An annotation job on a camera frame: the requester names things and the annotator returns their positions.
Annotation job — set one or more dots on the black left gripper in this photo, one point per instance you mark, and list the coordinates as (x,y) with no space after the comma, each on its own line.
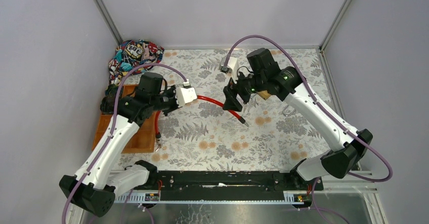
(170,99)

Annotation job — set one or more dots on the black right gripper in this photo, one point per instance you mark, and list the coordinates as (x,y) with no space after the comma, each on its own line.
(230,91)

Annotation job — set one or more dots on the brass padlock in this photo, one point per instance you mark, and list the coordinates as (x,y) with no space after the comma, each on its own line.
(288,111)
(264,94)

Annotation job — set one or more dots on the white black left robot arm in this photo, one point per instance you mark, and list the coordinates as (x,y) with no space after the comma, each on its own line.
(92,187)

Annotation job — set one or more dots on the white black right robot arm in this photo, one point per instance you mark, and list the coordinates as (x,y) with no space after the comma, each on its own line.
(286,84)

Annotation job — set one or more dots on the floral patterned table mat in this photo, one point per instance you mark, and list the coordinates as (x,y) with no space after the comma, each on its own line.
(201,136)

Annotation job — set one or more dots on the orange wooden compartment tray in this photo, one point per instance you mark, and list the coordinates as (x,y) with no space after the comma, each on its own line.
(142,142)

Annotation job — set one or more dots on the colourful comic print cloth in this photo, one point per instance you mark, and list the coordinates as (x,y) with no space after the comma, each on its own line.
(130,54)

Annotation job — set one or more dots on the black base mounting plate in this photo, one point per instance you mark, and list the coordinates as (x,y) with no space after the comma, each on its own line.
(226,185)

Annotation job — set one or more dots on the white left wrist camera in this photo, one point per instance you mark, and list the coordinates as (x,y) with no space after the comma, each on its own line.
(185,93)

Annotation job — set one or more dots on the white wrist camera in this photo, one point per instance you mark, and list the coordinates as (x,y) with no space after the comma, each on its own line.
(229,66)
(185,93)

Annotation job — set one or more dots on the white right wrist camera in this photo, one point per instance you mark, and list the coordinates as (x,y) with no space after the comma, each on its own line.
(229,66)

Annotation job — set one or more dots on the aluminium frame rail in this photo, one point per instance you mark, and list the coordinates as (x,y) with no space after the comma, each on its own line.
(102,8)

